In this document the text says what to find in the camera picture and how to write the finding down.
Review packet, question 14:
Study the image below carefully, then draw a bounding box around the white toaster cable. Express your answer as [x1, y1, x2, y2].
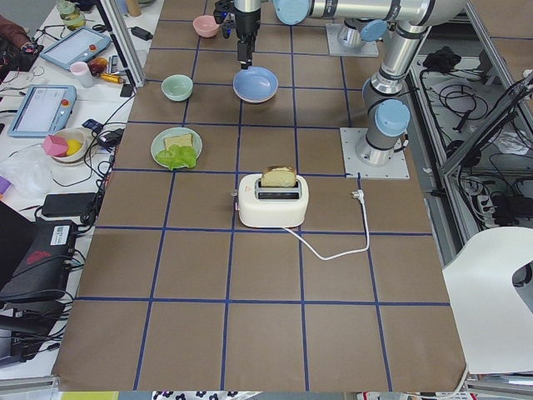
[281, 189, 371, 262]

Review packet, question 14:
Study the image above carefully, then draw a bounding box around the white toaster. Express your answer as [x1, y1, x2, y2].
[236, 173, 309, 228]

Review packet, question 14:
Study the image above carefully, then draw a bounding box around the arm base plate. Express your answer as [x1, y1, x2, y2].
[326, 23, 379, 58]
[340, 127, 410, 180]

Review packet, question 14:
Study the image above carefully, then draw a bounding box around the upper teach pendant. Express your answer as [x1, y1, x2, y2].
[40, 27, 112, 70]

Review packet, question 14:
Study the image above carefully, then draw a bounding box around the pink bowl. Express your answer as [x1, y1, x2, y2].
[192, 15, 220, 38]

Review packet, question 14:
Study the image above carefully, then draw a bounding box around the aluminium frame post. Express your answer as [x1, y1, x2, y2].
[97, 0, 146, 88]

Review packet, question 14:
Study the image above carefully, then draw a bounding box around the bread slice on plate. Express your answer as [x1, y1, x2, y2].
[164, 133, 193, 150]

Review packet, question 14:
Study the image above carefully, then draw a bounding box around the black power adapter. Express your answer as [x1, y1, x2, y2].
[41, 192, 96, 218]

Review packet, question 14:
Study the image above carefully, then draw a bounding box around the teach pendant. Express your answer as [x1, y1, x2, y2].
[40, 27, 112, 70]
[7, 85, 77, 138]

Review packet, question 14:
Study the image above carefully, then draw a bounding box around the white curved board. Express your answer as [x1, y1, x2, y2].
[443, 227, 532, 374]

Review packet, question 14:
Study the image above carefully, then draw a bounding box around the toy mango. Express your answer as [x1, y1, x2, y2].
[87, 57, 108, 77]

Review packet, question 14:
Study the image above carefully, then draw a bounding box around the lower teach pendant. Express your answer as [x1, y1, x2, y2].
[7, 85, 77, 138]

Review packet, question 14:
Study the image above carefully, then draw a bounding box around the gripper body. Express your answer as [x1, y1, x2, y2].
[213, 0, 262, 62]

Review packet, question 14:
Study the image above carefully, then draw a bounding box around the black phone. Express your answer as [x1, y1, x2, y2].
[120, 84, 133, 98]

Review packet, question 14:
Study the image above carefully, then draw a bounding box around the pink plate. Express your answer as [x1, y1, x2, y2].
[234, 85, 277, 103]

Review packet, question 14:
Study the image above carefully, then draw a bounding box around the pink cup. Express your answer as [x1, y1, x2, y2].
[69, 62, 94, 88]

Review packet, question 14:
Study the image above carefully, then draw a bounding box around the green plate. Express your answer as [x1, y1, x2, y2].
[151, 127, 202, 170]

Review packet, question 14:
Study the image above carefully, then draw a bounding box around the yellow handled tool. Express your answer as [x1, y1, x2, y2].
[99, 73, 124, 84]

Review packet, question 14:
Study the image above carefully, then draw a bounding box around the beige bowl with toys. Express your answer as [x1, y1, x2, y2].
[42, 127, 90, 166]

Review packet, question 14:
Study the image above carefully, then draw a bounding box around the green bowl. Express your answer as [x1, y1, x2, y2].
[161, 74, 193, 102]

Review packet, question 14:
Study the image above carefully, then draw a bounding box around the bread slice in toaster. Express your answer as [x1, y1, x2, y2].
[261, 166, 296, 188]

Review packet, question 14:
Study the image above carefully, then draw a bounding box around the blue plate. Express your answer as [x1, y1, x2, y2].
[233, 66, 278, 90]

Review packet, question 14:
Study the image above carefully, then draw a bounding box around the lettuce leaf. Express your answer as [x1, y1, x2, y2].
[155, 145, 197, 170]

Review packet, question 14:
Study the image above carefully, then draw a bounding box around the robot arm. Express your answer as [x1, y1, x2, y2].
[273, 0, 466, 167]
[213, 1, 387, 70]

